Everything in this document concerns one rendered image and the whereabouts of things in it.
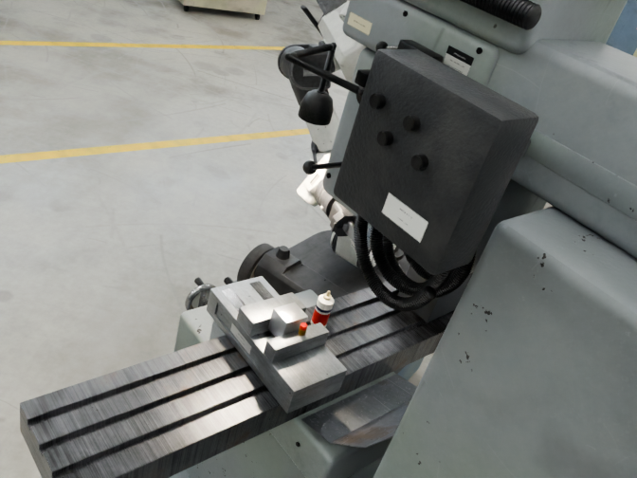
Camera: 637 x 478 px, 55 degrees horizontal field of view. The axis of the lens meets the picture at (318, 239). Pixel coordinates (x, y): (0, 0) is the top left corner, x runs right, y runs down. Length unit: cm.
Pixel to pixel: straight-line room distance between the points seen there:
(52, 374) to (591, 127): 216
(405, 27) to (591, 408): 64
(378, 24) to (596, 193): 47
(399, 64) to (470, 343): 42
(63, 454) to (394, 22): 95
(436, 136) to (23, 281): 250
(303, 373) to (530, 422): 56
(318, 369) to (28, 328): 167
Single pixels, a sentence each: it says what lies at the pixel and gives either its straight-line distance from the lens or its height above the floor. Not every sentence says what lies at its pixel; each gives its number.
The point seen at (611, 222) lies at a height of 159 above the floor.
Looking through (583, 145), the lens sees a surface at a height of 166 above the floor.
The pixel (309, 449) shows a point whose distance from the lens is 144.
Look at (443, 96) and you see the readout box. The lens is 71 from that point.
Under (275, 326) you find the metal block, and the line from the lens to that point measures 136.
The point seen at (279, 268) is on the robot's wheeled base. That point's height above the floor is 60.
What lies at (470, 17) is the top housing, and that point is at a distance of 99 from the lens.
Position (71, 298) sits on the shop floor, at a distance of 292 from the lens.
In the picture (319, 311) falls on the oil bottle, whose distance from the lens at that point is 152.
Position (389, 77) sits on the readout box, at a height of 170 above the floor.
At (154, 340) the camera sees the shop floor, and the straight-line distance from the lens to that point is 274.
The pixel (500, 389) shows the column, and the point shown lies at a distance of 93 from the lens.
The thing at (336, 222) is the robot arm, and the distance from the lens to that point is 134.
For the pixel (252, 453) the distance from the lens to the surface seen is 168.
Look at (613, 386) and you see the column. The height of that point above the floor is 146.
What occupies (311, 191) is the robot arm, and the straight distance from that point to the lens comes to 148.
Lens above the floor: 191
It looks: 32 degrees down
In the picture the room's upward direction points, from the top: 17 degrees clockwise
